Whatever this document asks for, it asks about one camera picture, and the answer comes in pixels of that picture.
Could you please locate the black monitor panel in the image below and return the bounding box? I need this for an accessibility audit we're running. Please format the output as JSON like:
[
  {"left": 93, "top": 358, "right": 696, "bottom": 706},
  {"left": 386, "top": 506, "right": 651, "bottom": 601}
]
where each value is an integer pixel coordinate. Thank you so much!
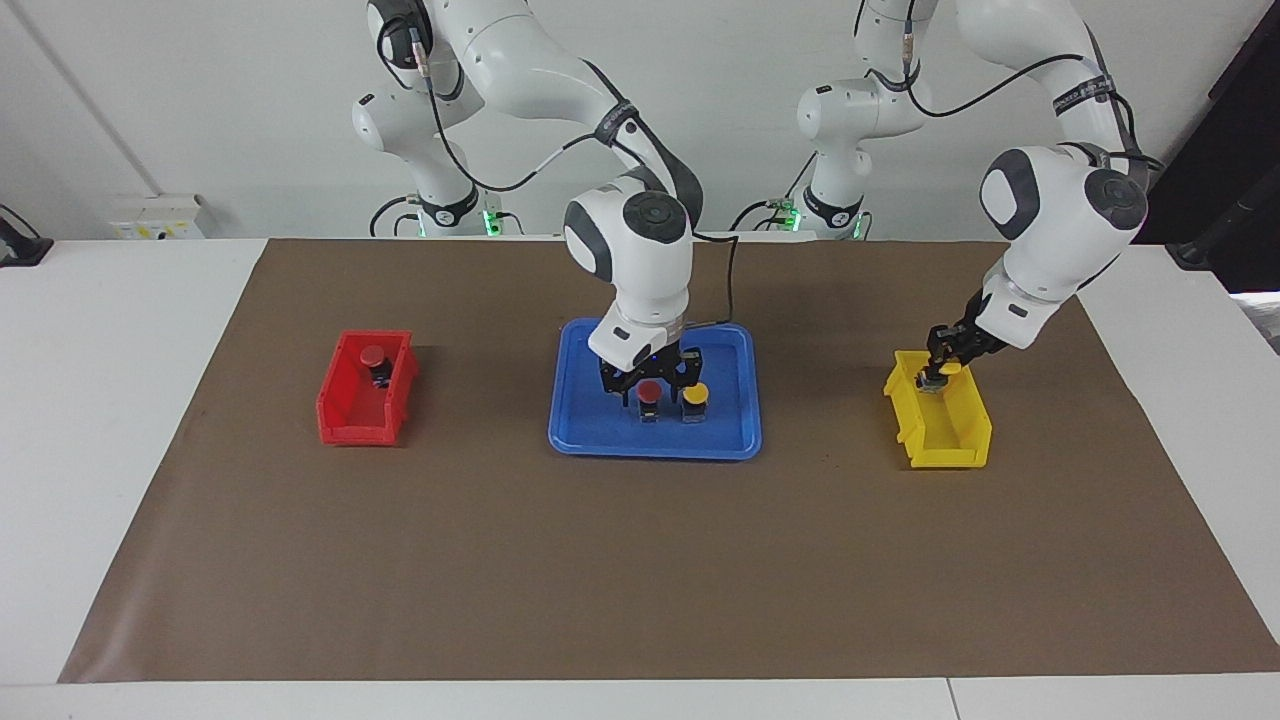
[{"left": 1140, "top": 0, "right": 1280, "bottom": 293}]

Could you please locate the black clamp mount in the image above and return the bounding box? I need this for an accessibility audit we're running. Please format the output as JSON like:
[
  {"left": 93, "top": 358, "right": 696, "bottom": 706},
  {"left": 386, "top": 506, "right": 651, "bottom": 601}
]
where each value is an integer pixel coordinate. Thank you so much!
[{"left": 0, "top": 205, "right": 54, "bottom": 267}]

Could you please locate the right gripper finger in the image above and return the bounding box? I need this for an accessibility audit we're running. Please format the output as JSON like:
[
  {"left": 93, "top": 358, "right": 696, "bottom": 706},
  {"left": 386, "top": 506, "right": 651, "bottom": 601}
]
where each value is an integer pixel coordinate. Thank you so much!
[
  {"left": 668, "top": 347, "right": 705, "bottom": 397},
  {"left": 598, "top": 358, "right": 643, "bottom": 407}
]

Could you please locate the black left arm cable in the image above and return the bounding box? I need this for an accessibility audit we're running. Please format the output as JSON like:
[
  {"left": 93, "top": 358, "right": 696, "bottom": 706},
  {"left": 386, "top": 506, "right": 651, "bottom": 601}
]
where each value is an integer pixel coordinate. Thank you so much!
[{"left": 855, "top": 0, "right": 1166, "bottom": 171}]

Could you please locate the blue plastic tray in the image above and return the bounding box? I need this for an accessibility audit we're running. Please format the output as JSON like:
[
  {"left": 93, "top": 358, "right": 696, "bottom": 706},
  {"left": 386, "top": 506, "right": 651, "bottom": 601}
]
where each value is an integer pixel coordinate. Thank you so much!
[{"left": 548, "top": 318, "right": 763, "bottom": 461}]

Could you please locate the brown paper table mat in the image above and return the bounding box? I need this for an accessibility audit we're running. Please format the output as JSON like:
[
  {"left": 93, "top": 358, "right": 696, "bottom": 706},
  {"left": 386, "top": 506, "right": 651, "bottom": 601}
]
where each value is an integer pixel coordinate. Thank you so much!
[{"left": 58, "top": 238, "right": 1280, "bottom": 684}]

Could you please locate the white wall socket box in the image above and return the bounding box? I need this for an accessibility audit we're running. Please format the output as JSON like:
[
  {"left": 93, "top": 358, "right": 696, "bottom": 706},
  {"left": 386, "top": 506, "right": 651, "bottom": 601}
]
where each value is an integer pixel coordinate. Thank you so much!
[{"left": 108, "top": 194, "right": 207, "bottom": 241}]

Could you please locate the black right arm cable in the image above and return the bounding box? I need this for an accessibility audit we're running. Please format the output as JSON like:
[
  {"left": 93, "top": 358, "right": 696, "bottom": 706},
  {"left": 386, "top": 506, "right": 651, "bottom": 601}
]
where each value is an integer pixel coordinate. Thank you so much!
[{"left": 378, "top": 18, "right": 739, "bottom": 329}]

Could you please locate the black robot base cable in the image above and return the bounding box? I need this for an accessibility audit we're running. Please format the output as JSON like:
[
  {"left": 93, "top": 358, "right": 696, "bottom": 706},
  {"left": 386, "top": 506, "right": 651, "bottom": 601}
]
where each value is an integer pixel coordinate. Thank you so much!
[
  {"left": 368, "top": 193, "right": 421, "bottom": 239},
  {"left": 730, "top": 150, "right": 816, "bottom": 233}
]

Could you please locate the red plastic storage bin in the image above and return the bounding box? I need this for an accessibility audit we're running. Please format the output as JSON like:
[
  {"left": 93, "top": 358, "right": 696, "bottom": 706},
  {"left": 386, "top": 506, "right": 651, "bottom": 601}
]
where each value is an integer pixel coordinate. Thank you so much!
[{"left": 317, "top": 330, "right": 419, "bottom": 447}]

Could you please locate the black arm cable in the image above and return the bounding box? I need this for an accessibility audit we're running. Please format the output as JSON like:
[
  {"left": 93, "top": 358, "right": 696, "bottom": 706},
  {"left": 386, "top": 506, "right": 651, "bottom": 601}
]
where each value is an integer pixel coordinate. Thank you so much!
[
  {"left": 855, "top": 0, "right": 1166, "bottom": 171},
  {"left": 378, "top": 18, "right": 739, "bottom": 329}
]

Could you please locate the yellow plastic storage bin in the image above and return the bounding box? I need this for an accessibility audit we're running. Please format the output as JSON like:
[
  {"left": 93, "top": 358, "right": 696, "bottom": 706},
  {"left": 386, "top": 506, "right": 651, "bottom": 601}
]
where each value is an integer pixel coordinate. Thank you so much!
[{"left": 884, "top": 350, "right": 993, "bottom": 471}]

